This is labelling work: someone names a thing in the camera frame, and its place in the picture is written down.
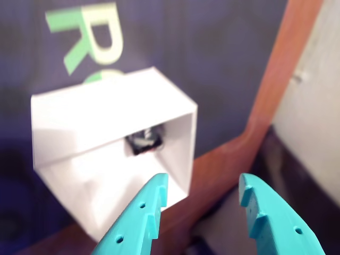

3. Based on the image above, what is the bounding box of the dark mat with WOWRO print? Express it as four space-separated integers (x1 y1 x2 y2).
0 0 290 255

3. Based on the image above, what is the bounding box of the white open cardboard box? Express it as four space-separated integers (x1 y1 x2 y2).
30 66 199 244

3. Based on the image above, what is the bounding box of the small white wall fixture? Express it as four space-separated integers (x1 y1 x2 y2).
291 71 309 84

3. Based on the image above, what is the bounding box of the small black battery pack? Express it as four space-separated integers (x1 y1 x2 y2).
124 126 165 157

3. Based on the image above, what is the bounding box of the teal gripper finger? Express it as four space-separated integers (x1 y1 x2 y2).
91 173 169 255
237 173 325 255

